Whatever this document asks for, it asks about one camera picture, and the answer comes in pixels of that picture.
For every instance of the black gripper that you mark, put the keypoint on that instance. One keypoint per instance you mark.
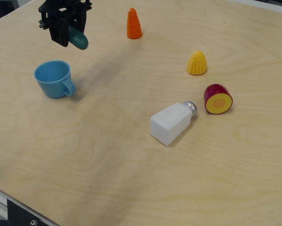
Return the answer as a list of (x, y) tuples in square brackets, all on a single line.
[(58, 14)]

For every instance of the green toy cucumber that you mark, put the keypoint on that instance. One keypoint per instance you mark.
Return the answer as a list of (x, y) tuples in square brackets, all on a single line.
[(77, 38)]

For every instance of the blue plastic cup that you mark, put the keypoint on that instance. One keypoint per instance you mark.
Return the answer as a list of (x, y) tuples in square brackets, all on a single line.
[(54, 78)]

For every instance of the orange toy carrot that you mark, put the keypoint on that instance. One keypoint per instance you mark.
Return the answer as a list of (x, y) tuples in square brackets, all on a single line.
[(133, 26)]

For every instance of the yellow toy corn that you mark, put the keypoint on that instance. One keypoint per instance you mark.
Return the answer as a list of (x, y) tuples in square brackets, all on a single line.
[(197, 64)]

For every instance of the white salt shaker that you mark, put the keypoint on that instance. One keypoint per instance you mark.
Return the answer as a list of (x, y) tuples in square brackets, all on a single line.
[(168, 124)]

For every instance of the red yellow toy fruit half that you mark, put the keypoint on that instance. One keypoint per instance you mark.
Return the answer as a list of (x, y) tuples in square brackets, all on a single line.
[(217, 99)]

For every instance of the aluminium table frame rail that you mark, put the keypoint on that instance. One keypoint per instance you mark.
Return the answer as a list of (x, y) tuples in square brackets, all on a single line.
[(4, 210)]

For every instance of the black corner bracket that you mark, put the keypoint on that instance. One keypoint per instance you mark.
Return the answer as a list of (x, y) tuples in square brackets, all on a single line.
[(19, 216)]

